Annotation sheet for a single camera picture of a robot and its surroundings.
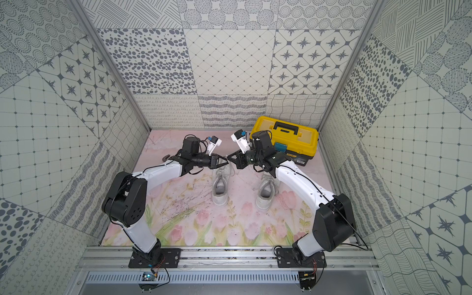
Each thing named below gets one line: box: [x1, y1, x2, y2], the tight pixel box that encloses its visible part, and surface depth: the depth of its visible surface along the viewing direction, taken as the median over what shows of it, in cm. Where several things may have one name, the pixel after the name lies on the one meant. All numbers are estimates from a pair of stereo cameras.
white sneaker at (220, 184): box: [212, 163, 235, 207], surface depth 90 cm
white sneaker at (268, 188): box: [255, 173, 281, 211], surface depth 87 cm
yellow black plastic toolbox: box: [249, 116, 319, 166], surface depth 97 cm
